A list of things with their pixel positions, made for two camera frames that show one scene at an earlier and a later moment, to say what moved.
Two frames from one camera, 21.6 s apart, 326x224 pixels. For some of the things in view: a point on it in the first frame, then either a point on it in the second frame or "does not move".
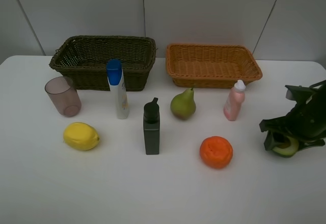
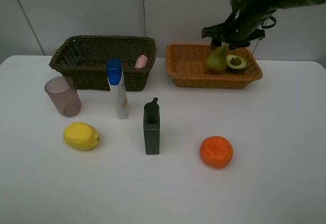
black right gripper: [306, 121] -> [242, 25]
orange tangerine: [216, 151] does not move
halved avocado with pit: [290, 146] -> [236, 63]
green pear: [183, 105] -> [217, 63]
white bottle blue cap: [116, 79] does not move
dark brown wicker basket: [83, 59] does not move
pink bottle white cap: [234, 101] -> [141, 61]
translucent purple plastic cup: [63, 94] does not move
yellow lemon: [81, 136] does not move
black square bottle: [151, 120] does not move
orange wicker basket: [211, 66] does not move
